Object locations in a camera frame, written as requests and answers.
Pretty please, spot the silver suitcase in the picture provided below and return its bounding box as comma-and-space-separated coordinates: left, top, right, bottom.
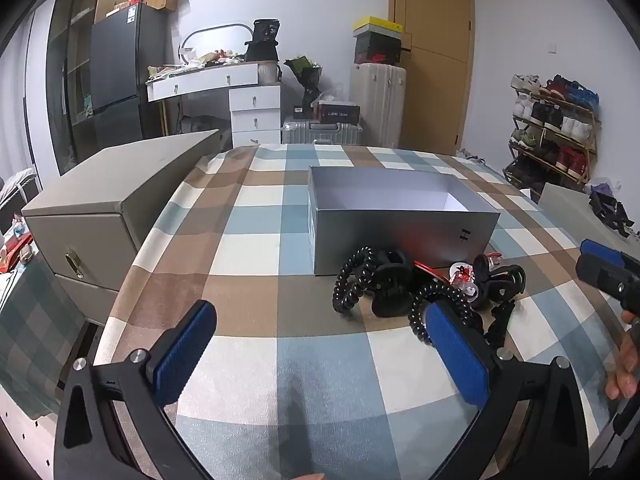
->
281, 117, 366, 147

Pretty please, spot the black refrigerator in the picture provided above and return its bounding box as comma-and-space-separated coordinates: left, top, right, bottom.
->
90, 2, 169, 148

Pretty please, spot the white suitcase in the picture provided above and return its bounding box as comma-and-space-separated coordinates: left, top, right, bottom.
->
349, 62, 407, 150

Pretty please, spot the pile of papers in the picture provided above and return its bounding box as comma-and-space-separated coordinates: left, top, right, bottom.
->
147, 48, 249, 82

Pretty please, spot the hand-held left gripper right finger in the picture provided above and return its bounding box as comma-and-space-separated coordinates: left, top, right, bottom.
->
423, 300, 591, 480

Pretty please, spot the red hair clip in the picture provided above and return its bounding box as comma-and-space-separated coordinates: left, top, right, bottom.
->
410, 258, 451, 283

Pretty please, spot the clear packaged badge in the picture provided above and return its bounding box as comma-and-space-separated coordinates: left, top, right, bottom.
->
447, 262, 482, 302

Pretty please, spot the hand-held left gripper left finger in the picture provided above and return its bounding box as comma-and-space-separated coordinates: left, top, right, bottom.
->
54, 300, 218, 480

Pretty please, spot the teal checkered cloth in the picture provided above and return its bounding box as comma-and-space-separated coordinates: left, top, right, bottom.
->
0, 259, 87, 422

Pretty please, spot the black shoe box red print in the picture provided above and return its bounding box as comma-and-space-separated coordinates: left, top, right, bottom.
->
352, 40, 404, 66

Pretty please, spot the white dressing table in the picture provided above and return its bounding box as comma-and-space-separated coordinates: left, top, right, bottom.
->
146, 62, 282, 148

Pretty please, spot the yellow shoe box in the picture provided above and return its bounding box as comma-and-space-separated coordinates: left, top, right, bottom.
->
352, 16, 404, 34

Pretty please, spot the dark wrapped flower bouquet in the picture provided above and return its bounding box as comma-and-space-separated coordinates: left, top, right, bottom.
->
283, 55, 325, 107

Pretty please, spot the white curtain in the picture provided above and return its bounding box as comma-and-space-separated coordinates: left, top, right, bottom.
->
0, 22, 52, 188

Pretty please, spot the metal shoe rack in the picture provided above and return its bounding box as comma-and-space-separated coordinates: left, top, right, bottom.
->
502, 74, 602, 197

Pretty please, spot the grey bedside cabinet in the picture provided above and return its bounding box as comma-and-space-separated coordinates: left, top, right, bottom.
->
20, 129, 221, 328

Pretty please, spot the black and red shoe box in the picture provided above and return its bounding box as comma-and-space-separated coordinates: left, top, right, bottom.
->
317, 101, 362, 125

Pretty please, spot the black strap bundle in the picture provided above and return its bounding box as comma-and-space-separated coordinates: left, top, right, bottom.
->
587, 182, 639, 239

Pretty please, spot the checkered blanket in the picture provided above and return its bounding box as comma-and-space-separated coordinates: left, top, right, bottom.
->
92, 142, 640, 480

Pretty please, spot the grey shoe box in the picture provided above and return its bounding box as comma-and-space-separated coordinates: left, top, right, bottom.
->
352, 29, 404, 44

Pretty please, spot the oval mirror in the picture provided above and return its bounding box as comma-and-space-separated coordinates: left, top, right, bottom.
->
178, 22, 254, 67

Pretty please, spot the person's right hand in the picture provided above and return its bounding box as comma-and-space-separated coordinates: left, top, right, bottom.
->
604, 310, 640, 401

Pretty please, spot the dark glass door cabinet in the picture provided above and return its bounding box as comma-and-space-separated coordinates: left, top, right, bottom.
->
46, 0, 137, 177

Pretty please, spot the silver cardboard box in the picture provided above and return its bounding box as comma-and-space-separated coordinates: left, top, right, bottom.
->
306, 165, 502, 277

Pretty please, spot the group of sneakers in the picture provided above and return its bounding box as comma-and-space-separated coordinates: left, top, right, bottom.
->
509, 74, 600, 186

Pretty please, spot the wooden door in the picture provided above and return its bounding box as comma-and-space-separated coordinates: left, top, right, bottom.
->
388, 0, 475, 156

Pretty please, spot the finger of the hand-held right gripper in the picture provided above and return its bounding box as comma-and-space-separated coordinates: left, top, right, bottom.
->
581, 238, 640, 272
576, 256, 640, 313

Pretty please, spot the black bag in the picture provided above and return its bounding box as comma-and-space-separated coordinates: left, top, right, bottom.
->
244, 18, 281, 63

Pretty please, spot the large black hair claw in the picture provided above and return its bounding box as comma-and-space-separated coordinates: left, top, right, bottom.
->
370, 249, 420, 317

